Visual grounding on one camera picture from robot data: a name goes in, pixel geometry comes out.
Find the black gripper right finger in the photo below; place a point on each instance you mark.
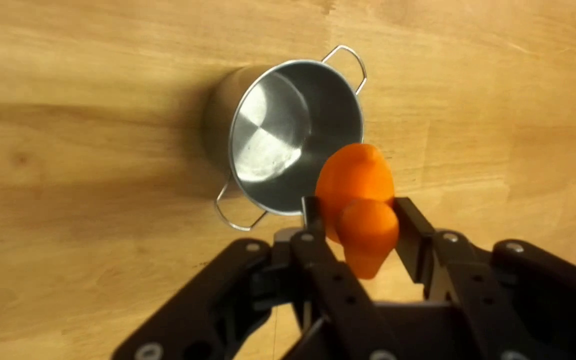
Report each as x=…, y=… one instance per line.
x=512, y=301

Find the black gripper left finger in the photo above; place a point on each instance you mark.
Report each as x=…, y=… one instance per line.
x=235, y=295

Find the small steel pot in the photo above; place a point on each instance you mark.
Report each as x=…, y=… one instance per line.
x=270, y=129

